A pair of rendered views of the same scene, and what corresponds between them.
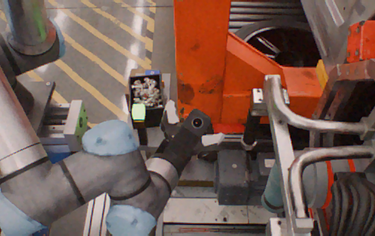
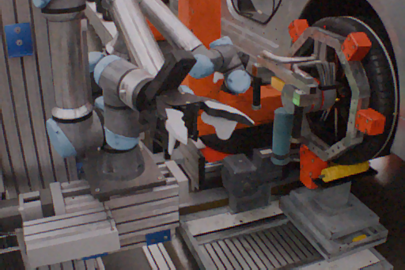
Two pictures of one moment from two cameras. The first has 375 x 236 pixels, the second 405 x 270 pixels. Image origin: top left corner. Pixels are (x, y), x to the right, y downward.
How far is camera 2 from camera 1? 123 cm
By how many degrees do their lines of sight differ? 31
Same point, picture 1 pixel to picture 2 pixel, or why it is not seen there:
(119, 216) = (237, 73)
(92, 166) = (223, 48)
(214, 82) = (215, 92)
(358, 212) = (327, 67)
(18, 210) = (206, 56)
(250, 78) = not seen: hidden behind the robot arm
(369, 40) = (299, 27)
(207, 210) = (224, 220)
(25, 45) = (121, 54)
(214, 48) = not seen: hidden behind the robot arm
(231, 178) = (243, 166)
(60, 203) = (217, 58)
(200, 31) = not seen: hidden behind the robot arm
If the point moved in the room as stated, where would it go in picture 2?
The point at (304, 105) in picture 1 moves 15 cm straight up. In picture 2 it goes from (274, 104) to (275, 77)
